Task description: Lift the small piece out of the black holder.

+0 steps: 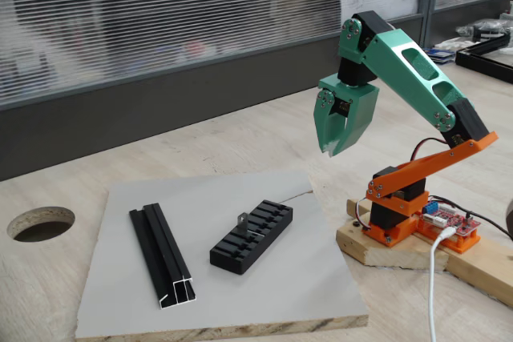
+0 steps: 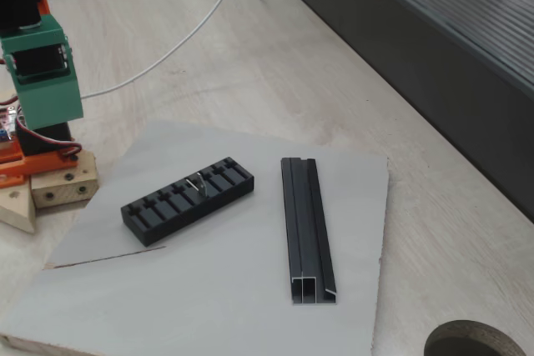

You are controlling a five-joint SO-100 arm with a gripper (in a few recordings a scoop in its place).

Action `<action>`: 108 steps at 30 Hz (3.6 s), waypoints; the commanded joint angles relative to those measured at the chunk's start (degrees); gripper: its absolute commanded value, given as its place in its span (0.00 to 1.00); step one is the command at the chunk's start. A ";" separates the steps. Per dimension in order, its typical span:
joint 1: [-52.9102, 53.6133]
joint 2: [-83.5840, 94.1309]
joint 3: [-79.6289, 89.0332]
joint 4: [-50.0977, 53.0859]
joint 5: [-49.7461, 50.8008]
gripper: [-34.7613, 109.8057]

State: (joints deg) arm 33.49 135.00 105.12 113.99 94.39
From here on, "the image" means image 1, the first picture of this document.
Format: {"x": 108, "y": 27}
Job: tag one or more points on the clear plastic bag with parts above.
{"x": 485, "y": 29}

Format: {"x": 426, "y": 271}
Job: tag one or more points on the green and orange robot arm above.
{"x": 417, "y": 65}

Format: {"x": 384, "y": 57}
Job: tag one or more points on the grey board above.
{"x": 280, "y": 286}

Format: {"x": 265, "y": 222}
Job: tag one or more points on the small metal bracket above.
{"x": 243, "y": 224}

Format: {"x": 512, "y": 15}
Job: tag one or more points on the black rectangular frame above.
{"x": 481, "y": 63}

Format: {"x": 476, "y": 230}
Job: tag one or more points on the black slotted holder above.
{"x": 240, "y": 258}

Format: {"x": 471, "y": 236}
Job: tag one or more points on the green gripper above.
{"x": 362, "y": 107}

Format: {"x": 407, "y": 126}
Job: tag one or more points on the stack of blue cards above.
{"x": 441, "y": 55}

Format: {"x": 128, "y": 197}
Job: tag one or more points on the light wooden block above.
{"x": 401, "y": 256}

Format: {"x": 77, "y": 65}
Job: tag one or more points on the black aluminium profile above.
{"x": 160, "y": 250}

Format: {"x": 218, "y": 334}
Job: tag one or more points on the white plastic packet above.
{"x": 451, "y": 43}

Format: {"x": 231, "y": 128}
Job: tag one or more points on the dark round object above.
{"x": 510, "y": 218}

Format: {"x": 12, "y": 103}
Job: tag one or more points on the long wooden plank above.
{"x": 481, "y": 274}

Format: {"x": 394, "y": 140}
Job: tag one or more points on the red controller board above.
{"x": 461, "y": 224}

